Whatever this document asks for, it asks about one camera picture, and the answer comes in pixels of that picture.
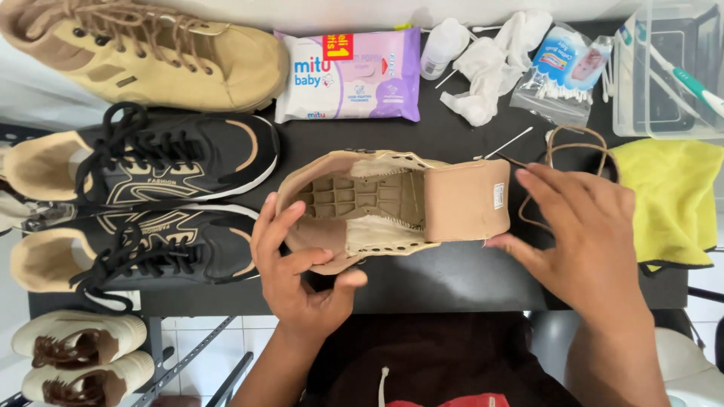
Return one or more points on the person's right hand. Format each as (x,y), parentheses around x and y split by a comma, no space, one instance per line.
(594,248)

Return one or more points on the person's left hand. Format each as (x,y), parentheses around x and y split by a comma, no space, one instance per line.
(288,294)

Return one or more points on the tan unlaced shoe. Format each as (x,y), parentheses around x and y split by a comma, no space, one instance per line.
(458,198)

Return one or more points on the black sneaker with tan print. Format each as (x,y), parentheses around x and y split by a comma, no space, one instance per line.
(215,243)
(209,147)

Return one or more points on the yellow microfiber cloth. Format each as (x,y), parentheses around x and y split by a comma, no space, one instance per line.
(673,203)

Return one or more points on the brown shoelace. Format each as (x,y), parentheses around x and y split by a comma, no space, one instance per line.
(577,146)

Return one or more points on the loose white cotton bud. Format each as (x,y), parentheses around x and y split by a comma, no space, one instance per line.
(446,78)
(509,143)
(486,28)

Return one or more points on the black metal rack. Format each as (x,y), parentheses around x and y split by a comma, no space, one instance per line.
(169,367)

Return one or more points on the clear plastic container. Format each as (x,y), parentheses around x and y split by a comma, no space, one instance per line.
(628,102)

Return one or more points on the white plastic stool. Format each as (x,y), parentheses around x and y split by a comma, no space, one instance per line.
(690,367)

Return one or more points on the person's dark shirt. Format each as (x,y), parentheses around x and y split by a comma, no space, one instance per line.
(441,356)

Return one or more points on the cream shoe with brown lining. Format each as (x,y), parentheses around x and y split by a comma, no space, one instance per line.
(130,367)
(113,328)

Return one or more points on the clear bag of cotton buds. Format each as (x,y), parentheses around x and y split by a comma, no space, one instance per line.
(560,73)

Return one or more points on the teal white toothbrush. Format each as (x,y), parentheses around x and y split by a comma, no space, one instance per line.
(687,82)

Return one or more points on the person's red shorts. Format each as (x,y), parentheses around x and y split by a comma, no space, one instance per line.
(469,401)

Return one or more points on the crumpled white cloth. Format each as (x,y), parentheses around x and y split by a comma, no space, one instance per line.
(489,68)

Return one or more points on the purple white wet wipes pack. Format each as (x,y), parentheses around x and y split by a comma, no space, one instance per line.
(350,85)

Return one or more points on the small white plastic bottle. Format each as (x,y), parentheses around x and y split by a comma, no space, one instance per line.
(441,48)

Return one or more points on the tan laced boot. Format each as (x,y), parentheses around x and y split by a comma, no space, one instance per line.
(158,62)

